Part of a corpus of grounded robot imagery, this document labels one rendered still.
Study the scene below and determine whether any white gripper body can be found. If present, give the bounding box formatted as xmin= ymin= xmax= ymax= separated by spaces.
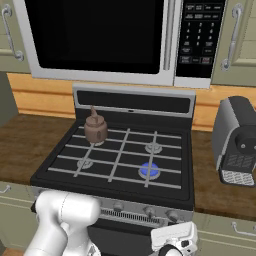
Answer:
xmin=150 ymin=221 xmax=199 ymax=252

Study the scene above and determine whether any steel stove knob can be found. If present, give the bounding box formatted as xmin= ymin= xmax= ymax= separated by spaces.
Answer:
xmin=112 ymin=201 xmax=125 ymax=213
xmin=165 ymin=209 xmax=180 ymax=222
xmin=142 ymin=205 xmax=157 ymax=218

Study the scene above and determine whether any black steel stove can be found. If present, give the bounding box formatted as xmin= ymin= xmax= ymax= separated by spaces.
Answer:
xmin=29 ymin=82 xmax=198 ymax=256

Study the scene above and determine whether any black oven door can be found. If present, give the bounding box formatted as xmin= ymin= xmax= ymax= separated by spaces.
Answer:
xmin=87 ymin=223 xmax=158 ymax=256

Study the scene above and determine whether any sage green drawer front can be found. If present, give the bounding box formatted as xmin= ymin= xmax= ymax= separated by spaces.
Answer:
xmin=0 ymin=181 xmax=38 ymax=256
xmin=192 ymin=212 xmax=256 ymax=256

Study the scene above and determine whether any grey black coffee machine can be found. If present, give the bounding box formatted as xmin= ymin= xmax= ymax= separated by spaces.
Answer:
xmin=211 ymin=95 xmax=256 ymax=189

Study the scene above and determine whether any brown kettle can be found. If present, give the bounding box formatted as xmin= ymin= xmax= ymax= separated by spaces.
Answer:
xmin=83 ymin=105 xmax=109 ymax=145

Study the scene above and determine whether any sage green cupboard door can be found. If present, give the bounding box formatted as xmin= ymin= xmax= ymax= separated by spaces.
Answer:
xmin=211 ymin=0 xmax=256 ymax=88
xmin=0 ymin=0 xmax=33 ymax=74

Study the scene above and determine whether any steel black microwave oven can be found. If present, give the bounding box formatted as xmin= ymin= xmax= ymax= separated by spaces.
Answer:
xmin=13 ymin=0 xmax=228 ymax=90

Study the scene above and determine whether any grey green cabinet side panel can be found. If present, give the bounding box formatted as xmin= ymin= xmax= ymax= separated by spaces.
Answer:
xmin=0 ymin=71 xmax=20 ymax=128

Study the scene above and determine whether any steel drawer handle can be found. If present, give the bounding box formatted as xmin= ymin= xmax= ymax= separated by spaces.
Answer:
xmin=0 ymin=184 xmax=12 ymax=195
xmin=231 ymin=221 xmax=256 ymax=238

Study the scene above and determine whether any steel microwave door handle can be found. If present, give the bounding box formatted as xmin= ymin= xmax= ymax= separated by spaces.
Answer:
xmin=163 ymin=0 xmax=176 ymax=71

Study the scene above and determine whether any steel cupboard handle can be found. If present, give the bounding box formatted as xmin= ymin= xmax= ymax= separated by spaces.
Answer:
xmin=221 ymin=3 xmax=244 ymax=71
xmin=1 ymin=4 xmax=25 ymax=62

